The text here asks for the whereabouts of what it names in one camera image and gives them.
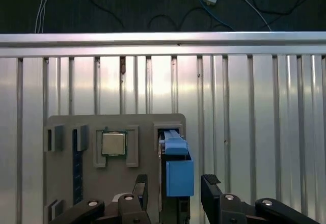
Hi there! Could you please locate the thin white cable pair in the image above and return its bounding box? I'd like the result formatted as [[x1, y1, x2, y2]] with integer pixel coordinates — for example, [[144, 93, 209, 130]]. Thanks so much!
[[34, 0, 55, 34]]

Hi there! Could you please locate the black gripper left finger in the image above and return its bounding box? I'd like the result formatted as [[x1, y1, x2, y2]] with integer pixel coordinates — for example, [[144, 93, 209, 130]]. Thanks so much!
[[48, 174, 149, 224]]

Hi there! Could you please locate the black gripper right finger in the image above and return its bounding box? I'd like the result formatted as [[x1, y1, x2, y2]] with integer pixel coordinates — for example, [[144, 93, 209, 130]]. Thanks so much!
[[201, 174, 326, 224]]

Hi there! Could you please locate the grey-brown parts rack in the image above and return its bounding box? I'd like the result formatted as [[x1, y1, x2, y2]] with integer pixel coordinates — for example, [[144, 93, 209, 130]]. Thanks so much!
[[43, 113, 188, 224]]

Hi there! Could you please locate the hard disk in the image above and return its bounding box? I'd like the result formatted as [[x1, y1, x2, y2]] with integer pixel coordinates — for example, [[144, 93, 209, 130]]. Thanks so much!
[[157, 128, 195, 224]]

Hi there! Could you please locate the silver CPU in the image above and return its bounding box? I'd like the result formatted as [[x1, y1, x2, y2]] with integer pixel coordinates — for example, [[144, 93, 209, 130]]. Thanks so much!
[[101, 131, 127, 156]]

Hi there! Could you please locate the white floor cable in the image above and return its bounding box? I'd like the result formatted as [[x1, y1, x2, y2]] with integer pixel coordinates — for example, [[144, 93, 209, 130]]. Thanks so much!
[[224, 0, 272, 32]]

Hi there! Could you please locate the blue floor cable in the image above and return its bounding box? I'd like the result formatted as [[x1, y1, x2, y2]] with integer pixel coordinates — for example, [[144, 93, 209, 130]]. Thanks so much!
[[189, 0, 235, 31]]

